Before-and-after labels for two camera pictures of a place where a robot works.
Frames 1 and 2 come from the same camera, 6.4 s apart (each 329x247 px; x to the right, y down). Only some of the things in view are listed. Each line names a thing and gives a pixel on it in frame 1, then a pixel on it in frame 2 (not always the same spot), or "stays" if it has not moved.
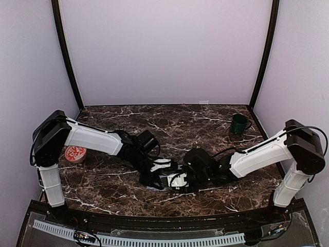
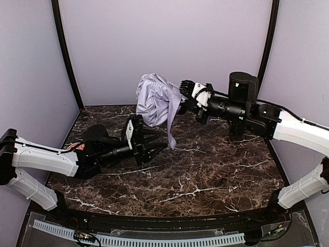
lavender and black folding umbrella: [157, 189] -> [157, 99]
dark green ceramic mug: [239, 123] stays
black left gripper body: [150, 177] -> [139, 141]
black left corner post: [55, 6] stays
